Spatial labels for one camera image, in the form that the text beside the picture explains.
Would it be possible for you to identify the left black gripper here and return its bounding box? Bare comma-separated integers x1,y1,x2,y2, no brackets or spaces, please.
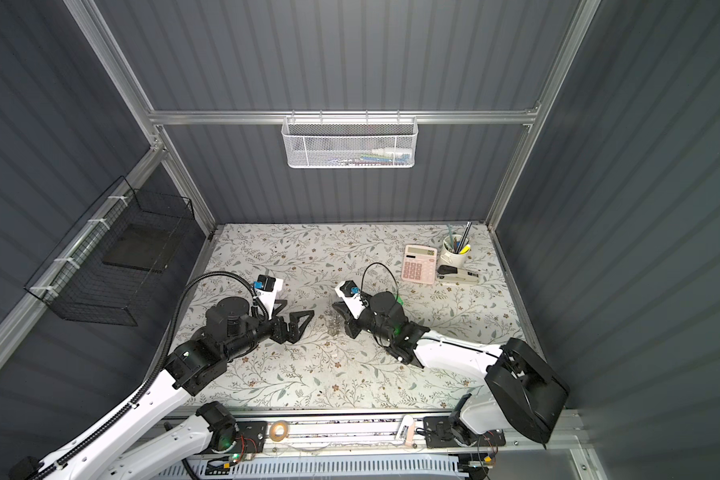
223,296,313,365

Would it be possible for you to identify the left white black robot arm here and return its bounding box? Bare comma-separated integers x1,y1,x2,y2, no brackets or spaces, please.
9,297,314,479

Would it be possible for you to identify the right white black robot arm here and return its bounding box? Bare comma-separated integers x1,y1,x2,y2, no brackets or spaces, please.
333,282,570,446

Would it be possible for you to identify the pink calculator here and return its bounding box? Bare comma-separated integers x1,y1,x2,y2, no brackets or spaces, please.
401,245,438,285

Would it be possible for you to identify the tape roll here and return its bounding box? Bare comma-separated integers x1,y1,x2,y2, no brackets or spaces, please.
268,420,289,443

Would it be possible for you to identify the black white stapler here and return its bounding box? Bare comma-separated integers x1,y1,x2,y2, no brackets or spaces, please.
436,265,480,285

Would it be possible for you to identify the white pen cup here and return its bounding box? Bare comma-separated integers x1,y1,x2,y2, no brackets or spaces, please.
439,221,473,268

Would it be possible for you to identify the white pink small device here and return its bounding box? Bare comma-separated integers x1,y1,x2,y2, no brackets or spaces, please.
395,415,416,447

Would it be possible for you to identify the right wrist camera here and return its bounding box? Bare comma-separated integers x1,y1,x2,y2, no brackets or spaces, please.
335,280,365,318

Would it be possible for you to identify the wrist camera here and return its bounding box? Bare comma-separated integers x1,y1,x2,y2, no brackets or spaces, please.
253,275,284,315
335,280,365,318

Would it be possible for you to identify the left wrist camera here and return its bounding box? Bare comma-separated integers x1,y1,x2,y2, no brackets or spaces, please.
253,275,284,315

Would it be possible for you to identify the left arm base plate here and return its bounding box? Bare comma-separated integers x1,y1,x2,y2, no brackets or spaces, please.
209,421,268,456

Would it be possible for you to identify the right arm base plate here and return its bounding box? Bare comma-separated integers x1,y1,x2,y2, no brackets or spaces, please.
417,415,506,449

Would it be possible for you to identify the white wire mesh basket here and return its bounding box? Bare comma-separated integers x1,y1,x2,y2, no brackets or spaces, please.
281,116,419,169

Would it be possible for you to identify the black wire basket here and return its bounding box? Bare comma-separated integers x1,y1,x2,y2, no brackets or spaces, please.
25,180,196,327

